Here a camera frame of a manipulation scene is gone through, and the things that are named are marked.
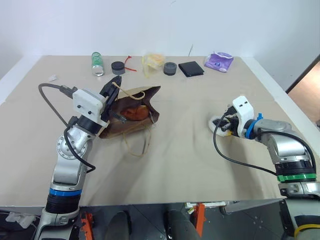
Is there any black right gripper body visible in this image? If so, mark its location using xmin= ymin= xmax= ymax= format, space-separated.
xmin=224 ymin=106 xmax=242 ymax=137

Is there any orange bracket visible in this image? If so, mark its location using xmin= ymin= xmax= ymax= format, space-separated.
xmin=80 ymin=211 xmax=96 ymax=240
xmin=194 ymin=202 xmax=207 ymax=238

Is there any grey round container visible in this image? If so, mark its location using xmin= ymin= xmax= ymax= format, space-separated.
xmin=163 ymin=61 xmax=178 ymax=76

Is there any purple wipes packet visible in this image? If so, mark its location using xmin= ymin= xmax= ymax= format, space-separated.
xmin=203 ymin=51 xmax=234 ymax=73

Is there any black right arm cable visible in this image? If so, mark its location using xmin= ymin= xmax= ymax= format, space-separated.
xmin=213 ymin=111 xmax=280 ymax=176

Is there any beige table cloth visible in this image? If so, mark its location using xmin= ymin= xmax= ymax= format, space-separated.
xmin=0 ymin=54 xmax=320 ymax=208

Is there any clear bottle with green label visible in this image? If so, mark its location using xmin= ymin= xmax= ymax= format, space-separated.
xmin=90 ymin=51 xmax=105 ymax=77

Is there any white plug block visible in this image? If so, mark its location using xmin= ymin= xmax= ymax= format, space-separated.
xmin=4 ymin=211 xmax=38 ymax=230

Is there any red zip tie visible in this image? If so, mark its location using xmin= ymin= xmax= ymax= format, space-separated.
xmin=123 ymin=55 xmax=138 ymax=73

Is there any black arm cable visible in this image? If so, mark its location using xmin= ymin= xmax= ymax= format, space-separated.
xmin=213 ymin=111 xmax=280 ymax=176
xmin=38 ymin=83 xmax=97 ymax=174

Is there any black round container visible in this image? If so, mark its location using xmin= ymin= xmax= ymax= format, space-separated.
xmin=110 ymin=61 xmax=126 ymax=76

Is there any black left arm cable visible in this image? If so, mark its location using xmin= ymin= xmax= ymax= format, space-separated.
xmin=38 ymin=83 xmax=97 ymax=174

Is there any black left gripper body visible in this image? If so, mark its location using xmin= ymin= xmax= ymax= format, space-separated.
xmin=99 ymin=90 xmax=116 ymax=121

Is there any black square wallet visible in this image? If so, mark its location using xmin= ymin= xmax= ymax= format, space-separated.
xmin=177 ymin=61 xmax=205 ymax=78

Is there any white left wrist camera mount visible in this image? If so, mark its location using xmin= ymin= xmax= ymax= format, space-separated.
xmin=72 ymin=88 xmax=111 ymax=125

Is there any grey metal panel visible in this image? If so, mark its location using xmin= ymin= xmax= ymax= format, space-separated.
xmin=219 ymin=198 xmax=288 ymax=240

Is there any dark rounded shape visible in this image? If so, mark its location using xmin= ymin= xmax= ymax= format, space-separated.
xmin=163 ymin=209 xmax=201 ymax=240

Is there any clear bag with yellow contents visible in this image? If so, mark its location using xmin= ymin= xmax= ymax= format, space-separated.
xmin=141 ymin=51 xmax=166 ymax=79

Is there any brown paper bag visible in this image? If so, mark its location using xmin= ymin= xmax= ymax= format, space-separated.
xmin=97 ymin=84 xmax=162 ymax=158

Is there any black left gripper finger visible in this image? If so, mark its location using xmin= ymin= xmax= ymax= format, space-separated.
xmin=110 ymin=111 xmax=126 ymax=124
xmin=100 ymin=75 xmax=124 ymax=104

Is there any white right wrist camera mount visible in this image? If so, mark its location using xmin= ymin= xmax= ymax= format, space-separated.
xmin=231 ymin=95 xmax=255 ymax=138

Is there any white plush toy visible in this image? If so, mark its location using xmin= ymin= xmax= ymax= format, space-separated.
xmin=208 ymin=115 xmax=234 ymax=138

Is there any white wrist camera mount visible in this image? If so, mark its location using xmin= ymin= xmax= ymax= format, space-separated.
xmin=72 ymin=88 xmax=111 ymax=125
xmin=231 ymin=95 xmax=255 ymax=138

